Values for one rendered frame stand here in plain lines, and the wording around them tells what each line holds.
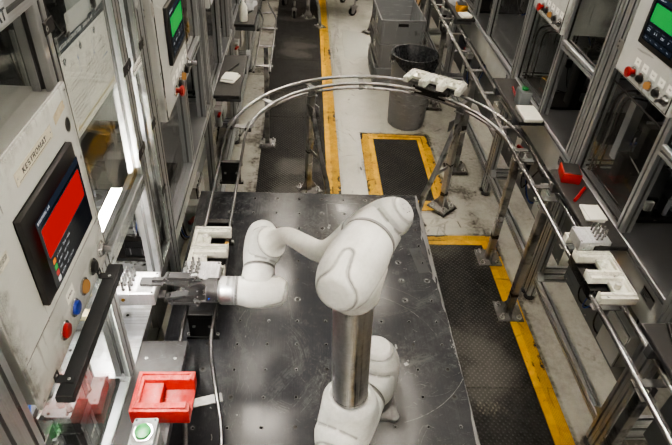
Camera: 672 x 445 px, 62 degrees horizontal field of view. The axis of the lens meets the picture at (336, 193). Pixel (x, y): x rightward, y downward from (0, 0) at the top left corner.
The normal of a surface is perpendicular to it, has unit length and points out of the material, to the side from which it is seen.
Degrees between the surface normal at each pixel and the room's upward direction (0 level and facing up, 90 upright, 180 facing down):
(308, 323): 0
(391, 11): 89
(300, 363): 0
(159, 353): 0
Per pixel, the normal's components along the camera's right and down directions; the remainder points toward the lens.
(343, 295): -0.42, 0.44
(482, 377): 0.06, -0.80
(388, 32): 0.07, 0.62
